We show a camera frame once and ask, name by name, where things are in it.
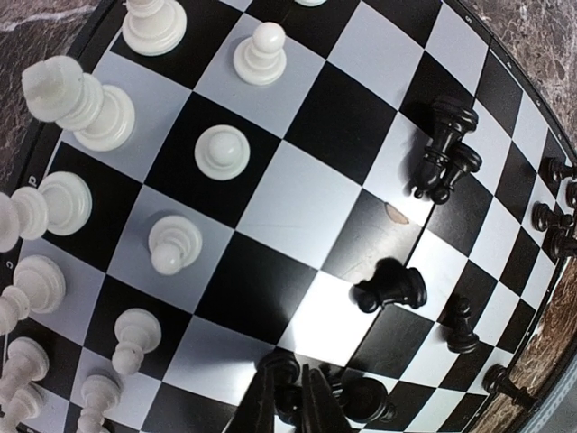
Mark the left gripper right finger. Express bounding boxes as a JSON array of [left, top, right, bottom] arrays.
[[300, 364, 353, 433]]

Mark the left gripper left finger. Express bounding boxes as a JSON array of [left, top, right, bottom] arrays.
[[229, 364, 275, 433]]

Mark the black piece edge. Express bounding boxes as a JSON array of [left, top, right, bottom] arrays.
[[482, 364, 541, 412]]

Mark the black grey chess board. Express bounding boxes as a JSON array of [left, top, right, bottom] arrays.
[[1, 1, 576, 432]]

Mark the black pawn lying centre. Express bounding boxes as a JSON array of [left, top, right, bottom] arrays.
[[353, 261, 427, 314]]

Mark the black pawn standing centre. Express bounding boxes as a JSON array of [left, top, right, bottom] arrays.
[[447, 296, 480, 355]]

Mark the white pawn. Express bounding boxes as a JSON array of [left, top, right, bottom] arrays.
[[148, 215, 203, 275], [233, 22, 287, 86], [194, 124, 251, 181]]

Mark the white left bishop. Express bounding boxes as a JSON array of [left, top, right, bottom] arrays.
[[1, 254, 66, 335]]

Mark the white king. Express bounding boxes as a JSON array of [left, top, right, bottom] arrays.
[[1, 171, 92, 253]]

